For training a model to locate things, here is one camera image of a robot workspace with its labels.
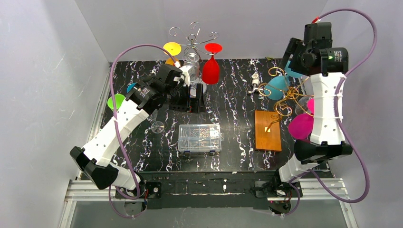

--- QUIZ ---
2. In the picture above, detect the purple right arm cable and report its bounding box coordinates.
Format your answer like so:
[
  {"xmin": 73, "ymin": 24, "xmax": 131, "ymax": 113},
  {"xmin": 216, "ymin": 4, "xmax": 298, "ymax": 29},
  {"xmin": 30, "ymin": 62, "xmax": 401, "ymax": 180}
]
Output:
[{"xmin": 283, "ymin": 8, "xmax": 378, "ymax": 216}]

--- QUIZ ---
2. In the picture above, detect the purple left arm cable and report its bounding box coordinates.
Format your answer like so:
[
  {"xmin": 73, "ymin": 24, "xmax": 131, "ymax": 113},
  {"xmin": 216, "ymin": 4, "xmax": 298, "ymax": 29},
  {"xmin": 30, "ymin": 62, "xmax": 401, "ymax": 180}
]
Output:
[{"xmin": 108, "ymin": 44, "xmax": 180, "ymax": 219}]

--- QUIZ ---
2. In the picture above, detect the clear glass wine glass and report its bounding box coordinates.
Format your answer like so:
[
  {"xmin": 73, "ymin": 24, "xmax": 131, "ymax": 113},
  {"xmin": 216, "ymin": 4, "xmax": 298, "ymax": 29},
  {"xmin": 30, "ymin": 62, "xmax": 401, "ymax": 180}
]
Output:
[
  {"xmin": 149, "ymin": 110, "xmax": 164, "ymax": 134},
  {"xmin": 294, "ymin": 96, "xmax": 312, "ymax": 115}
]

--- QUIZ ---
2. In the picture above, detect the yellow plastic wine glass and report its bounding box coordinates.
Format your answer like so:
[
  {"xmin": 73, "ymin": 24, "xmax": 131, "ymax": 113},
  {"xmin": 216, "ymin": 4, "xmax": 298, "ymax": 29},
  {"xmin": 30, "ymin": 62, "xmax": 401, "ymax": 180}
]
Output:
[{"xmin": 163, "ymin": 42, "xmax": 182, "ymax": 68}]

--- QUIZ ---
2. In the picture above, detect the red plastic wine glass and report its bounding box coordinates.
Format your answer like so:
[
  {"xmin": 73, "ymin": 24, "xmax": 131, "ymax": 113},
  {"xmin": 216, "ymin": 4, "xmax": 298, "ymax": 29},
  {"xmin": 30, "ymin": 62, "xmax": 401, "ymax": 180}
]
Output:
[{"xmin": 202, "ymin": 43, "xmax": 222, "ymax": 85}]

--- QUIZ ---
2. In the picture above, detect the pink plastic wine glass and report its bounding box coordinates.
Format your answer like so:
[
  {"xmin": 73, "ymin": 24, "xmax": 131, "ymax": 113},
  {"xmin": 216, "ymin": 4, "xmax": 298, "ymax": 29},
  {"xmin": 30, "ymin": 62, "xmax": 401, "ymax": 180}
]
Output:
[{"xmin": 288, "ymin": 98, "xmax": 314, "ymax": 139}]

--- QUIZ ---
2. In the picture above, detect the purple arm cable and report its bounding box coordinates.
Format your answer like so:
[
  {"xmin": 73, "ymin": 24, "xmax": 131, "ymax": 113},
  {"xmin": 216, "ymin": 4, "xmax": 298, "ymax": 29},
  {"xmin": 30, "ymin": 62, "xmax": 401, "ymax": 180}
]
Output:
[
  {"xmin": 283, "ymin": 8, "xmax": 378, "ymax": 216},
  {"xmin": 108, "ymin": 44, "xmax": 180, "ymax": 219}
]

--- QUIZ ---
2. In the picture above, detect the silver wire glass rack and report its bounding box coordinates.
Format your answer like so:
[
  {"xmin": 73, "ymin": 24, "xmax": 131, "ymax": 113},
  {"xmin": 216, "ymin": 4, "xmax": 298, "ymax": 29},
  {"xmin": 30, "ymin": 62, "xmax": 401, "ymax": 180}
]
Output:
[{"xmin": 168, "ymin": 21, "xmax": 220, "ymax": 95}]

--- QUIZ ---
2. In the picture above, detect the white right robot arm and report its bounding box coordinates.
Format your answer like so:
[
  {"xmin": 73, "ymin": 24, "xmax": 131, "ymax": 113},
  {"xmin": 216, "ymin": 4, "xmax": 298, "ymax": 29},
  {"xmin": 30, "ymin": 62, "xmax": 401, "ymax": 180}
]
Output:
[{"xmin": 256, "ymin": 22, "xmax": 353, "ymax": 198}]

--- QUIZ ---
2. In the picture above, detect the blue plastic wine glass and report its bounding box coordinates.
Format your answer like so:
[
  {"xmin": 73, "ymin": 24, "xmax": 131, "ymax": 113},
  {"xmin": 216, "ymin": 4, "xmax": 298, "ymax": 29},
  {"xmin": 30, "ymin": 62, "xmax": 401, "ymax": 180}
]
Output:
[
  {"xmin": 263, "ymin": 60, "xmax": 303, "ymax": 100},
  {"xmin": 126, "ymin": 82, "xmax": 136, "ymax": 93}
]

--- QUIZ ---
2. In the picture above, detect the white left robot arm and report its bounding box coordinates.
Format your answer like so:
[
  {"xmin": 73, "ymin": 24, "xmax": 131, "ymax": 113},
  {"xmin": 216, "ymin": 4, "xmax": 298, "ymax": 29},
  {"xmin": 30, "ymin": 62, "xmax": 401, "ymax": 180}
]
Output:
[{"xmin": 69, "ymin": 64, "xmax": 203, "ymax": 190}]

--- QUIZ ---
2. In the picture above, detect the orange wooden rack base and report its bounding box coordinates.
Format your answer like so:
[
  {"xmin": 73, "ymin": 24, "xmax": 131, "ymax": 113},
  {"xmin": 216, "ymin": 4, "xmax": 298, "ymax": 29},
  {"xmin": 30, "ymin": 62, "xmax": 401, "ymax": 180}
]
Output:
[{"xmin": 254, "ymin": 110, "xmax": 282, "ymax": 152}]

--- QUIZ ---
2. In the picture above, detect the small silver metal fixture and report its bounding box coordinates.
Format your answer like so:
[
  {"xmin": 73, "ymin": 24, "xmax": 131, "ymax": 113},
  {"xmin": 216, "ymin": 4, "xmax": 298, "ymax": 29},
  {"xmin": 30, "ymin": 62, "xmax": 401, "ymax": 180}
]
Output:
[{"xmin": 247, "ymin": 73, "xmax": 260, "ymax": 95}]

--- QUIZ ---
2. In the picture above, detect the clear plastic screw box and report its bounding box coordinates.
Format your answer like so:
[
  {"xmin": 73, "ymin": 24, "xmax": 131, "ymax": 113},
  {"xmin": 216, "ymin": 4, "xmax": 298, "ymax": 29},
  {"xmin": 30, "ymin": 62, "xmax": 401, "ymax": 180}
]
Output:
[{"xmin": 178, "ymin": 124, "xmax": 222, "ymax": 153}]

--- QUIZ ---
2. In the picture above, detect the green plastic wine glass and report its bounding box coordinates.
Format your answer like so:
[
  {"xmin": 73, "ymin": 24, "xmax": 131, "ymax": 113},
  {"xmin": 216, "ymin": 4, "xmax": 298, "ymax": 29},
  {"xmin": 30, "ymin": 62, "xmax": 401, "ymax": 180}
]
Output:
[{"xmin": 107, "ymin": 94, "xmax": 125, "ymax": 111}]

